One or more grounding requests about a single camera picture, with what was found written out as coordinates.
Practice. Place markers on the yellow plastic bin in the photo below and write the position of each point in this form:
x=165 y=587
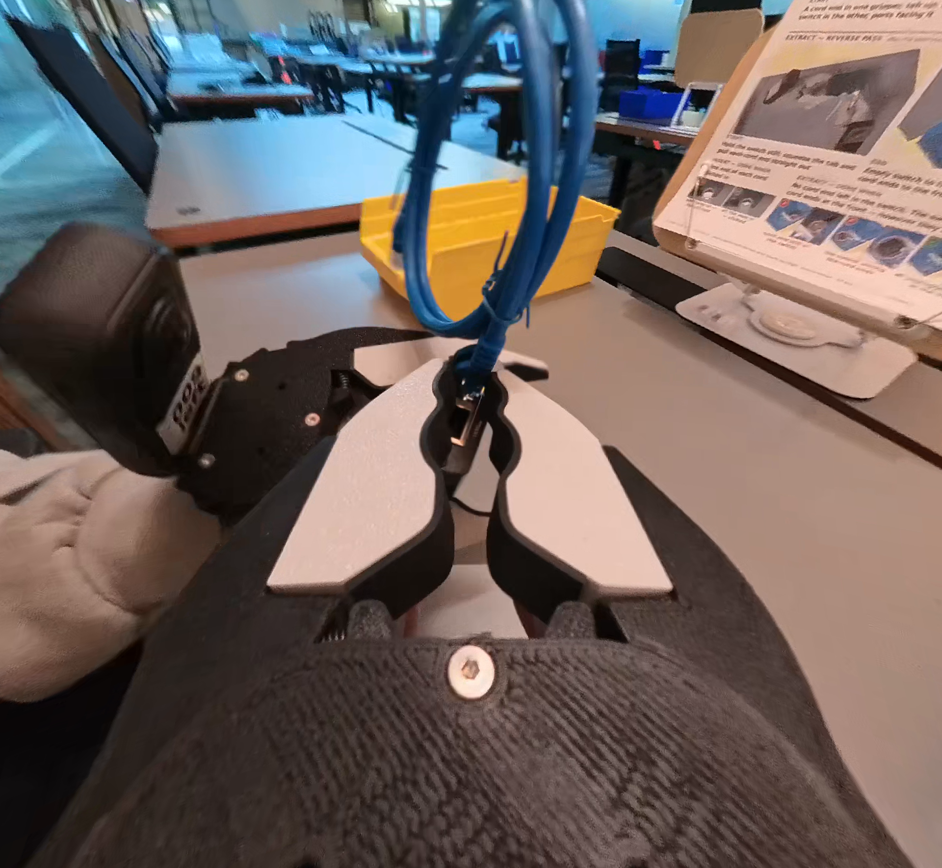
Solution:
x=456 y=250

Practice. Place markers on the rounded cardboard panel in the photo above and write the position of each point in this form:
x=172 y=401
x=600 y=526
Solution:
x=717 y=47

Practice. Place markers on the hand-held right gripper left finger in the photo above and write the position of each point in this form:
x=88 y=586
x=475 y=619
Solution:
x=368 y=500

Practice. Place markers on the printed instruction sheet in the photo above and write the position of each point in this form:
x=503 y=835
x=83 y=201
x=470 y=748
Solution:
x=809 y=169

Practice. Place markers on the clear acrylic sign holder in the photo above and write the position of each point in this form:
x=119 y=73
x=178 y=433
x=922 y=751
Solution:
x=699 y=106

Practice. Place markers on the instruction sheet on stand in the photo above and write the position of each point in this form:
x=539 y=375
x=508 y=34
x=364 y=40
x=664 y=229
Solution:
x=929 y=347

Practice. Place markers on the black office chair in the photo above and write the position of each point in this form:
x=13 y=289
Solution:
x=96 y=110

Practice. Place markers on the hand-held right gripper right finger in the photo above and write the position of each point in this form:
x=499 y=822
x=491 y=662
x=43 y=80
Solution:
x=574 y=507

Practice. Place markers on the person's left forearm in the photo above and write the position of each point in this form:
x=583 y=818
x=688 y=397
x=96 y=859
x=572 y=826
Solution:
x=73 y=551

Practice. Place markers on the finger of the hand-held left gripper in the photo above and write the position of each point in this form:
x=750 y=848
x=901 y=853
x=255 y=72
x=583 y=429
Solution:
x=397 y=360

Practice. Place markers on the grey table with wooden edge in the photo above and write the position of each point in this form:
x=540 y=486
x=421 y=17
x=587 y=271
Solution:
x=294 y=169

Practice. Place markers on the black ethernet splitter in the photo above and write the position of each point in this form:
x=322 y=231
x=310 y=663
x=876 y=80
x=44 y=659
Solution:
x=463 y=434

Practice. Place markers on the blue plastic bin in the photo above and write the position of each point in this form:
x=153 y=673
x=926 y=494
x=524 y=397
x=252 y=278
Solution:
x=647 y=104

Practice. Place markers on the white stand base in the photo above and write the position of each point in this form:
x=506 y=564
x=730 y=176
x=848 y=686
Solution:
x=846 y=360

